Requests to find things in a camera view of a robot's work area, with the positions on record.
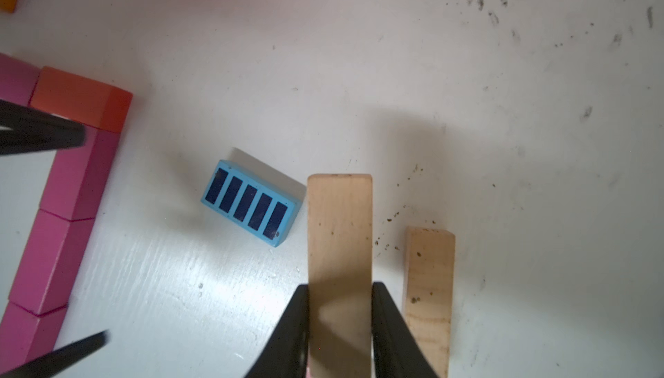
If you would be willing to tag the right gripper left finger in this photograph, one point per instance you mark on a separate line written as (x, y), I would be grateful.
(286, 351)

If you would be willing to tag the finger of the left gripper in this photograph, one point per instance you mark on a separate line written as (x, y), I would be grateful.
(26, 130)
(53, 363)

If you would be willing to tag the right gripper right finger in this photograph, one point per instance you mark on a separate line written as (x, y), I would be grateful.
(395, 350)

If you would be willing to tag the magenta block bottom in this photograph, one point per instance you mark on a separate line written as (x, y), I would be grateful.
(26, 336)

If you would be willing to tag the magenta block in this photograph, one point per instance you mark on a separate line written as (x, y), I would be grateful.
(78, 176)
(26, 336)
(50, 263)
(18, 80)

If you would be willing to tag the red block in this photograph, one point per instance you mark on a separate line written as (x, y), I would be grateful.
(81, 99)

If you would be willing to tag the wooden block horizontal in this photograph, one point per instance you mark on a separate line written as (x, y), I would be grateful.
(428, 295)

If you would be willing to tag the blue striped block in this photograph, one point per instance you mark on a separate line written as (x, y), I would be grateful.
(255, 196)

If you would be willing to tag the wooden dotted block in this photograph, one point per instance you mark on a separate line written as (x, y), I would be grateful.
(340, 242)

